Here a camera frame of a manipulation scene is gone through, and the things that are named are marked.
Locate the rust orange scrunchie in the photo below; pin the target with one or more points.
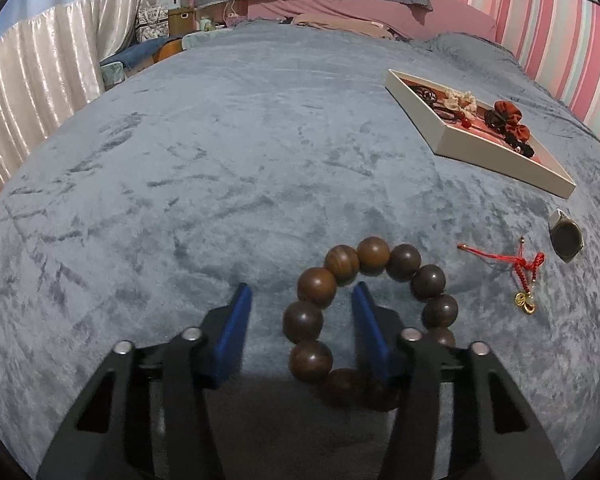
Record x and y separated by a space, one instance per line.
510 117

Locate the cream scrunchie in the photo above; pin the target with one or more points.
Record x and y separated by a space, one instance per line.
461 100

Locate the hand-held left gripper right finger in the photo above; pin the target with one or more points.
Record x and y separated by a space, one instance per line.
372 335

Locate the white container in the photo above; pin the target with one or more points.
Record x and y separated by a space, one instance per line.
175 1

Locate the patterned storage bag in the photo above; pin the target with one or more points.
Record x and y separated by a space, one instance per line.
152 22

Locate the small pale jar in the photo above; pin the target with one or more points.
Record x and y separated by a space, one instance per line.
206 24

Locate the black scrunchie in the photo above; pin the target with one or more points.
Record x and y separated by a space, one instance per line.
522 149

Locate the blue cushion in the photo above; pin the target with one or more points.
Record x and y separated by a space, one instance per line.
125 57

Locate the blue curtain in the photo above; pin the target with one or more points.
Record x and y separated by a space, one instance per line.
25 10

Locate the brown wooden stool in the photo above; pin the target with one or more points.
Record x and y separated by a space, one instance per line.
169 51

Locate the brown wooden box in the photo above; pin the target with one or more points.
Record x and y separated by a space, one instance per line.
181 21

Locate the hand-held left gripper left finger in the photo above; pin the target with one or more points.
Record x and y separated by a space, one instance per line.
230 335

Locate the white satin curtain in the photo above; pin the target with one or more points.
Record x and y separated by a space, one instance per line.
40 90

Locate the grey plush blanket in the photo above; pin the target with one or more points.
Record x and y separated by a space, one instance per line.
205 160

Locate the cream jewelry tray red lining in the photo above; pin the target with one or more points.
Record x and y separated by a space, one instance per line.
500 160

